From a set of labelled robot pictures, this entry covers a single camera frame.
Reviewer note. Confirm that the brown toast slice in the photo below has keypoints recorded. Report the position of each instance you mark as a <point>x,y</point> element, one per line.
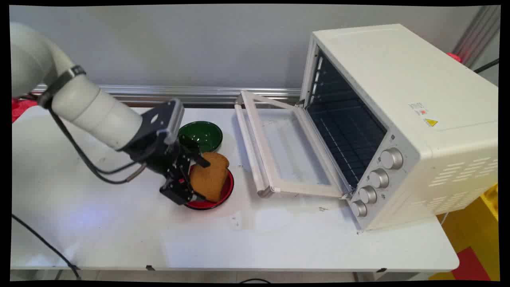
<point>211,179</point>

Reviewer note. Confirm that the aluminium frame post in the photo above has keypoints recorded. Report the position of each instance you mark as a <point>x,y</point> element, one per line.
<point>478,36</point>

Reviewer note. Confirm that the red cloth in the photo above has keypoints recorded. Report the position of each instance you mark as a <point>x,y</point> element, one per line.
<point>20,108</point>

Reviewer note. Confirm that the cream glass oven door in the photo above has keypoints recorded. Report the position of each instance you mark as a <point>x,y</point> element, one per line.
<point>287,147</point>

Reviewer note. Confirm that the green bowl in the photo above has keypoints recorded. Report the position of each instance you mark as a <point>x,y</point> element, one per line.
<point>205,135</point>

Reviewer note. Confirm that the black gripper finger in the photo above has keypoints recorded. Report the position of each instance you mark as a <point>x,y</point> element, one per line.
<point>179,185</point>
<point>196,153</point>

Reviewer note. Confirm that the yellow warning sticker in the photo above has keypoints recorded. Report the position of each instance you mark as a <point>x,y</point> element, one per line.
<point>430,122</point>

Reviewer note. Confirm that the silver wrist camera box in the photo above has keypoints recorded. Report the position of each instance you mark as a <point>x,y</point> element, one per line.
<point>174,121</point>

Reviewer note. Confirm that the large silver oven knob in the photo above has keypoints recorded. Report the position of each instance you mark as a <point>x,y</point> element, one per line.
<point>391,158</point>

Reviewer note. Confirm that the small red object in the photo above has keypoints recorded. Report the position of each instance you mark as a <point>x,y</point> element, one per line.
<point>454,57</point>

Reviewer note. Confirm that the red plate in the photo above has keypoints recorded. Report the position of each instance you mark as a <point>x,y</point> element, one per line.
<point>225,195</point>

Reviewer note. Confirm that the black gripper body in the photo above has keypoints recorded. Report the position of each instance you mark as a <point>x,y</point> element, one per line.
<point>159,155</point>

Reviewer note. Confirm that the cream toaster oven body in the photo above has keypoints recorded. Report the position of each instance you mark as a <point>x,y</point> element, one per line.
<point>398,79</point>

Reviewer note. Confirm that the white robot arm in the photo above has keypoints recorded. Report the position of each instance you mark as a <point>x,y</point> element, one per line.
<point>79,103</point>

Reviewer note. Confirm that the aluminium wall rail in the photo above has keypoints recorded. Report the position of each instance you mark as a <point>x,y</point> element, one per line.
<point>139,93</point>

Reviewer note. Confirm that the white label sticker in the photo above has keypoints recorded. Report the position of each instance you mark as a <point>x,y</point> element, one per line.
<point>418,108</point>

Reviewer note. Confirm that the red foam mat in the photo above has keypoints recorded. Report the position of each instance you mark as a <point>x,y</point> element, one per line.
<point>472,265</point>

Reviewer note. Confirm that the black camera mounting bracket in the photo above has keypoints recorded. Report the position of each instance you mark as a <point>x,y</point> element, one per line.
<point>155,117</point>

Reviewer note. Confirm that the yellow foam mat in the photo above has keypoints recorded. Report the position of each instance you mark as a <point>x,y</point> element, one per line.
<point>470,231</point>

